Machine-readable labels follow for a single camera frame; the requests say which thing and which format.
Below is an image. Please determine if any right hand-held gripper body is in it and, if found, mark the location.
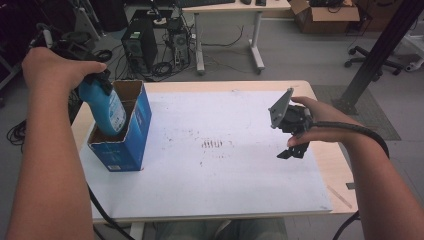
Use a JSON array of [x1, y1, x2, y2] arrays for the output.
[[268, 87, 314, 135]]

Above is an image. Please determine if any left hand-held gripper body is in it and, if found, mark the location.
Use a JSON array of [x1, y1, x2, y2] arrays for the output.
[[29, 22, 100, 63]]

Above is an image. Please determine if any blue detergent bottle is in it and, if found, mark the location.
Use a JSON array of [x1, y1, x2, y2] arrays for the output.
[[77, 77, 128, 137]]

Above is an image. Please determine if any blue cardboard box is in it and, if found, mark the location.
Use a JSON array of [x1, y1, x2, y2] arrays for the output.
[[86, 79, 153, 173]]

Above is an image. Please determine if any person's left hand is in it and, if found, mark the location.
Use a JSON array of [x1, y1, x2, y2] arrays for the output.
[[21, 46, 108, 98]]

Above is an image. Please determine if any person's right hand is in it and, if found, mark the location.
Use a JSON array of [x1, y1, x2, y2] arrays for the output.
[[286, 96, 355, 148]]

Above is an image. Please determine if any black computer tower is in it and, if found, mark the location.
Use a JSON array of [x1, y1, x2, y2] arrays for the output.
[[120, 17, 159, 74]]

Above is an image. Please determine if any grey floor mat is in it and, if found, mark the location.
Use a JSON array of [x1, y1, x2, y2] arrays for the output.
[[311, 84, 402, 141]]

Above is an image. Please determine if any white paper sheet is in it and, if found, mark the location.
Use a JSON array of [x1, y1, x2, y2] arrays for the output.
[[79, 90, 333, 222]]

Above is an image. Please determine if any grey open computer case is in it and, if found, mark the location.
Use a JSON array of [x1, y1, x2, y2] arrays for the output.
[[167, 19, 192, 69]]

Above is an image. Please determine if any black office chair base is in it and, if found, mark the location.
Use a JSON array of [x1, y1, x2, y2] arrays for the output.
[[344, 45, 405, 76]]

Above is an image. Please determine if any brown cardboard box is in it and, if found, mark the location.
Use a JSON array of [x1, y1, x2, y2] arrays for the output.
[[289, 0, 362, 35]]

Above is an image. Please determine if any white desk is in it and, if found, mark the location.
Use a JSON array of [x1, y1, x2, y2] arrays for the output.
[[181, 0, 292, 76]]

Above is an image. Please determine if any black keyboard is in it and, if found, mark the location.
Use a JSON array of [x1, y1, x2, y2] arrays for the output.
[[175, 0, 236, 8]]

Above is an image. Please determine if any white table leg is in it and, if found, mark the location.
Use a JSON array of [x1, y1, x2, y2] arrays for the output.
[[128, 221, 146, 240]]

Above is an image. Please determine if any coiled black cable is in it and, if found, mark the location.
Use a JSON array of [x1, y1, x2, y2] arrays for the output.
[[93, 48, 114, 64]]

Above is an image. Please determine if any black cable bundle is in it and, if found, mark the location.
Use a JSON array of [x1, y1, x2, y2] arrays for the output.
[[6, 119, 28, 147]]

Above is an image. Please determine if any black metal post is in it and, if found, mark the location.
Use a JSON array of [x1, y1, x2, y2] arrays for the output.
[[330, 0, 424, 116]]

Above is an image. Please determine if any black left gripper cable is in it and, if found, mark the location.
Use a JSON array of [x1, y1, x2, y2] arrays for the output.
[[87, 184, 136, 240]]

